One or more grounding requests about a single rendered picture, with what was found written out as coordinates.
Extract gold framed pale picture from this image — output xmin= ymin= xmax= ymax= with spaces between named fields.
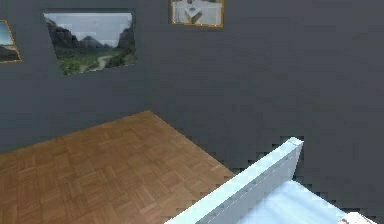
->
xmin=170 ymin=0 xmax=225 ymax=28

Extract white bed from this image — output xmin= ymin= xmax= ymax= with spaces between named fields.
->
xmin=163 ymin=136 xmax=384 ymax=224

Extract mountain valley landscape picture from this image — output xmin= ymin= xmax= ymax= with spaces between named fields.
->
xmin=43 ymin=12 xmax=138 ymax=76

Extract white red patterned pillow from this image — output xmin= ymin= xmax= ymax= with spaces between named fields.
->
xmin=337 ymin=211 xmax=378 ymax=224

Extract gold framed landscape picture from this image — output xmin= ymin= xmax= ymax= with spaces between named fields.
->
xmin=0 ymin=19 xmax=23 ymax=65

